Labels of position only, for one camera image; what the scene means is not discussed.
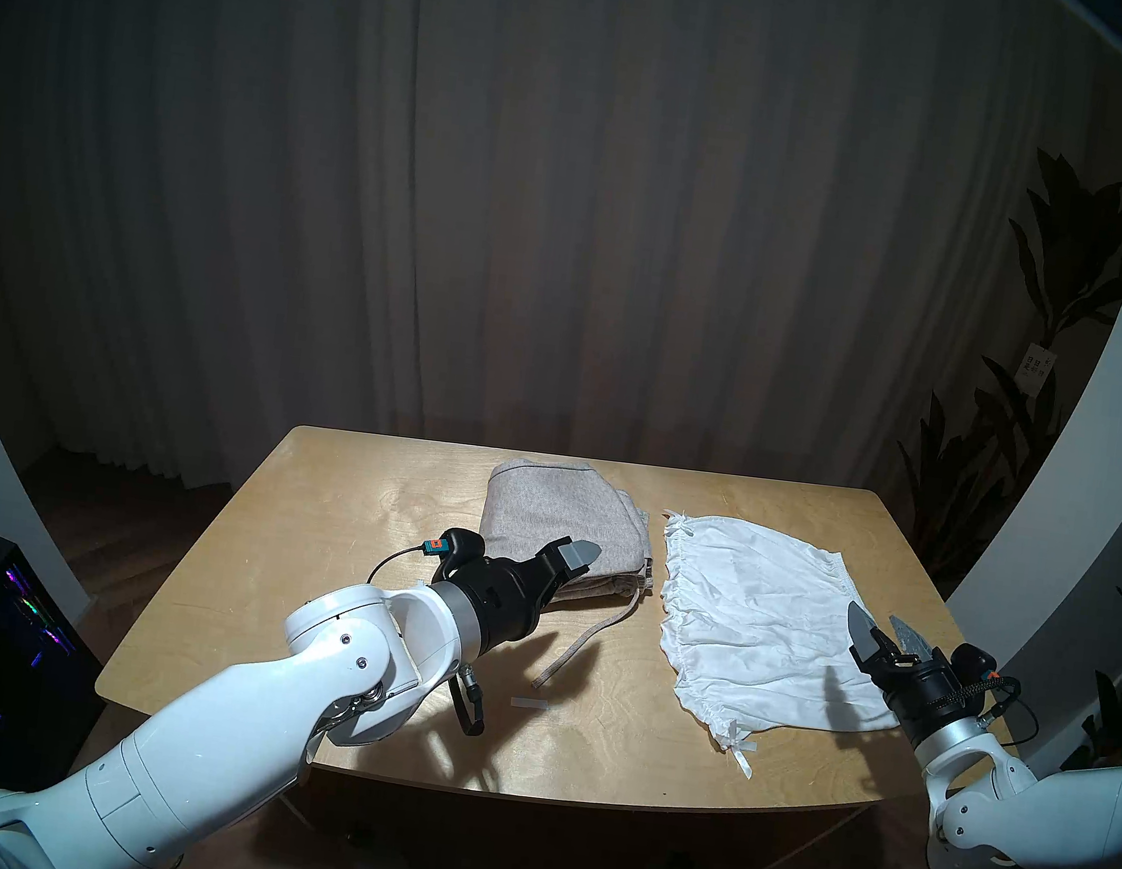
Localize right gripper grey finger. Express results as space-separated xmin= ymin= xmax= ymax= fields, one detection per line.
xmin=884 ymin=614 xmax=938 ymax=663
xmin=842 ymin=600 xmax=890 ymax=661

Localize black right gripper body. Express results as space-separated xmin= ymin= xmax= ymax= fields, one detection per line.
xmin=841 ymin=637 xmax=1002 ymax=757

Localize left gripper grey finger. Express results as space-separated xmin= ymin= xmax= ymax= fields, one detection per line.
xmin=545 ymin=535 xmax=602 ymax=581

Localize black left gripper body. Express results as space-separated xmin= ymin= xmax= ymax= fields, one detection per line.
xmin=440 ymin=535 xmax=571 ymax=671

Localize grey drawstring pants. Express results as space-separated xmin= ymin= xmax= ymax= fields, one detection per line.
xmin=462 ymin=450 xmax=667 ymax=702

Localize white frilled shorts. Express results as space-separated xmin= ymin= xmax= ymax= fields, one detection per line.
xmin=636 ymin=509 xmax=923 ymax=797

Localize white paper plant tag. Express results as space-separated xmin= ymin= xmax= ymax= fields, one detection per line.
xmin=1012 ymin=342 xmax=1058 ymax=400

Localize beige pleated curtain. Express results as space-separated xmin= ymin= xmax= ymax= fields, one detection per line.
xmin=0 ymin=0 xmax=1122 ymax=592

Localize tall dark leafy plant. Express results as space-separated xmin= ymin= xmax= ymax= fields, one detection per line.
xmin=881 ymin=136 xmax=1122 ymax=612

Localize black computer tower with lights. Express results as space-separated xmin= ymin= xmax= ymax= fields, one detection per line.
xmin=0 ymin=525 xmax=125 ymax=824

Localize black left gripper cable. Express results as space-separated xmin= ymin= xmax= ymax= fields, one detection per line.
xmin=350 ymin=518 xmax=509 ymax=739

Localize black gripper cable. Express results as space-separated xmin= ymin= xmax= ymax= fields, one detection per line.
xmin=350 ymin=518 xmax=509 ymax=739
xmin=980 ymin=671 xmax=1048 ymax=753

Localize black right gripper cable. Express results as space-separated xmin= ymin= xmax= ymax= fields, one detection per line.
xmin=980 ymin=671 xmax=1048 ymax=753

